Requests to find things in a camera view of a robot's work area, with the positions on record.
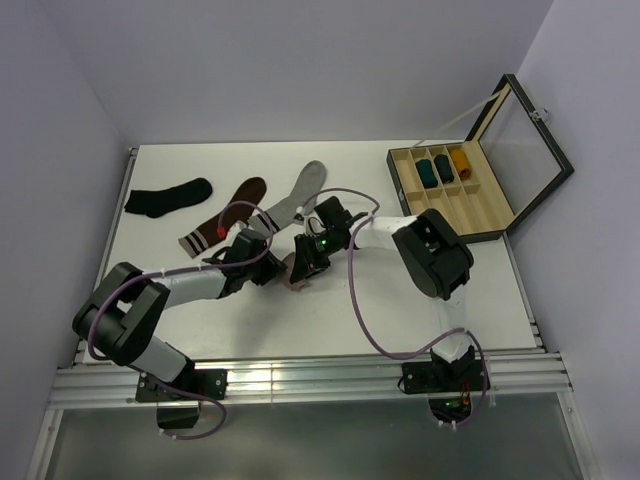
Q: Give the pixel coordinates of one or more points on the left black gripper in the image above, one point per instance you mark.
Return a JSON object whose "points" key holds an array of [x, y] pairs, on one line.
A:
{"points": [[272, 267]]}

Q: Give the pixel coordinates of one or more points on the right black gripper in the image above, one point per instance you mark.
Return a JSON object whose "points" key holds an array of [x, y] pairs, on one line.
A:
{"points": [[306, 259]]}

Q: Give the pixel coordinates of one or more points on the beige sock with red stripes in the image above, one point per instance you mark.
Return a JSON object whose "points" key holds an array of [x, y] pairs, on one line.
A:
{"points": [[284, 277]]}

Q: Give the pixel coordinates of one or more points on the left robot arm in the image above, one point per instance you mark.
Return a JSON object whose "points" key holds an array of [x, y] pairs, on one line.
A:
{"points": [[120, 317]]}

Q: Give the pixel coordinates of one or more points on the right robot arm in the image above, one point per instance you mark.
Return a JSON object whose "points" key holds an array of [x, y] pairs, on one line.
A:
{"points": [[437, 260]]}

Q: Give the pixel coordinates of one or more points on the grey striped sock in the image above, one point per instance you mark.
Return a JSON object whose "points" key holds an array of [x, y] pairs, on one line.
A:
{"points": [[283, 213]]}

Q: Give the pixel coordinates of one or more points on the brown striped sock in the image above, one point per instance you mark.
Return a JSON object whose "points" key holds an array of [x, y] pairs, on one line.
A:
{"points": [[213, 231]]}

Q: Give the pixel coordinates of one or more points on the black sock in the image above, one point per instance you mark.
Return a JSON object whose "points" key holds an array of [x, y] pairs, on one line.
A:
{"points": [[155, 204]]}

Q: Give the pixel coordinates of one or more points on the teal rolled sock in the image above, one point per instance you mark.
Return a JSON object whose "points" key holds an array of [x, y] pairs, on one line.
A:
{"points": [[426, 174]]}

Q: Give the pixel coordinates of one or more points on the dark blue rolled sock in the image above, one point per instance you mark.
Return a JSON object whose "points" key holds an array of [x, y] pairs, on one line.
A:
{"points": [[443, 167]]}

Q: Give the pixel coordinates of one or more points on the mustard rolled sock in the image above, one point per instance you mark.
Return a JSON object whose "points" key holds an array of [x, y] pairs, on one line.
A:
{"points": [[461, 163]]}

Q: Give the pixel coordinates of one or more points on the black compartment box with lid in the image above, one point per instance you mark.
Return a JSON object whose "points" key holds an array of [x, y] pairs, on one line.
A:
{"points": [[516, 165]]}

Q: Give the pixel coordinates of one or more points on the aluminium frame rail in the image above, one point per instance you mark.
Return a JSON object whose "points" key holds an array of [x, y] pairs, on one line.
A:
{"points": [[94, 386]]}

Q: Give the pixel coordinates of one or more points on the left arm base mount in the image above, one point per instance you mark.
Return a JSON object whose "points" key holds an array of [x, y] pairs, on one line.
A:
{"points": [[179, 404]]}

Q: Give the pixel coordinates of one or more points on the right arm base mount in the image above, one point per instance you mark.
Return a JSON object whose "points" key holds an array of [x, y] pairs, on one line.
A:
{"points": [[449, 391]]}

